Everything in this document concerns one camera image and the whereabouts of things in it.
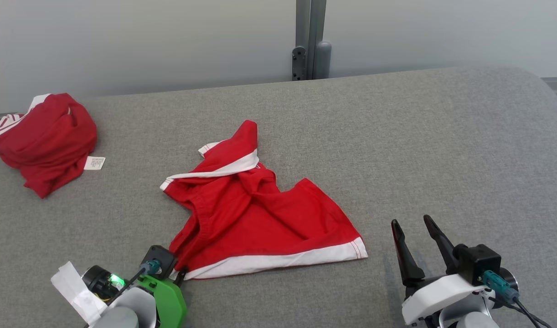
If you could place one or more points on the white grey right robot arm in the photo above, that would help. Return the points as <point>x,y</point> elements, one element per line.
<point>470,321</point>

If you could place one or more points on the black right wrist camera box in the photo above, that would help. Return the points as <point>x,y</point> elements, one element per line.
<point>481,262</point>

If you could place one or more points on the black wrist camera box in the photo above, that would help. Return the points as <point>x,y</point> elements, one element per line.
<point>162,255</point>
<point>481,262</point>

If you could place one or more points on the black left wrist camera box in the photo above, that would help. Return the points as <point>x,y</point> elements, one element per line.
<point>162,255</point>

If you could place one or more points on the white tape wrap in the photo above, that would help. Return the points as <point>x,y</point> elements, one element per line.
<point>75,291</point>

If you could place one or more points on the red shorts with white trim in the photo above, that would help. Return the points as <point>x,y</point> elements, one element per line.
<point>260,218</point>

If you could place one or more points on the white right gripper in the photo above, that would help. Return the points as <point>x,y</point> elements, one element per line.
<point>438,296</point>

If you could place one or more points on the grey metal partition post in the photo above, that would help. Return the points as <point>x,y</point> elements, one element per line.
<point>311,36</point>

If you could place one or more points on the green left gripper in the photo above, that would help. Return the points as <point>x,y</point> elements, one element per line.
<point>169,303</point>

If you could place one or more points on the red shirt with white sleeve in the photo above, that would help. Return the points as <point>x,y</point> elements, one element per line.
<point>46,136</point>

